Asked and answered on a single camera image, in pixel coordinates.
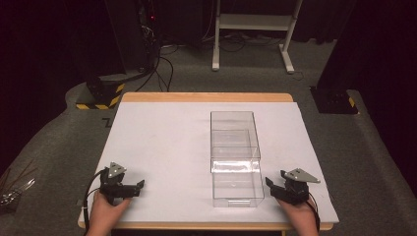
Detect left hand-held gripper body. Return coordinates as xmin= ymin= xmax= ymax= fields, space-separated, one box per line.
xmin=98 ymin=161 xmax=128 ymax=207

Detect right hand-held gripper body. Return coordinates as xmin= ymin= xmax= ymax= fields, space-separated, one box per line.
xmin=278 ymin=167 xmax=322 ymax=207

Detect person's right hand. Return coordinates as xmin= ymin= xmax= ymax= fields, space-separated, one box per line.
xmin=276 ymin=196 xmax=320 ymax=236

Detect person's left hand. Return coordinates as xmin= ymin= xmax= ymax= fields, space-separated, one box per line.
xmin=86 ymin=189 xmax=133 ymax=236

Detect clear acrylic drawer box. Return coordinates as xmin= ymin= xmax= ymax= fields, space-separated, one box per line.
xmin=209 ymin=110 xmax=266 ymax=208

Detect white table mat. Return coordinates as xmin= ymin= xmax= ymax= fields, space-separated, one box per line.
xmin=78 ymin=101 xmax=340 ymax=224

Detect black stand yellow striped base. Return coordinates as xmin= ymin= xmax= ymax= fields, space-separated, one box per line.
xmin=75 ymin=76 xmax=127 ymax=111

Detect bundle of thin sticks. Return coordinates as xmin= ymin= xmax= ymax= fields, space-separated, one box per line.
xmin=0 ymin=159 xmax=37 ymax=211

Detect wooden table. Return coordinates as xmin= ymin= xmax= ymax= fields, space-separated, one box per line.
xmin=77 ymin=91 xmax=334 ymax=232

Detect black equipment cabinet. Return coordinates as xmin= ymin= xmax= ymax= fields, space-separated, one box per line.
xmin=103 ymin=0 xmax=162 ymax=74

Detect white metal stand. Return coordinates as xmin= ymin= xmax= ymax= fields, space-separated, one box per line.
xmin=211 ymin=0 xmax=304 ymax=75

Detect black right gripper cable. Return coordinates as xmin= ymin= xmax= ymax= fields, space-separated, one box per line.
xmin=306 ymin=192 xmax=322 ymax=232

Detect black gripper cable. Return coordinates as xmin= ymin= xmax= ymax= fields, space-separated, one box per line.
xmin=306 ymin=192 xmax=322 ymax=232
xmin=83 ymin=168 xmax=106 ymax=236

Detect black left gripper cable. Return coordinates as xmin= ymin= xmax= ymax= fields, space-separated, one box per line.
xmin=83 ymin=168 xmax=106 ymax=236

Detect black floor cables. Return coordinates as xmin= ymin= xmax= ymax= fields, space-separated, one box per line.
xmin=135 ymin=32 xmax=180 ymax=93

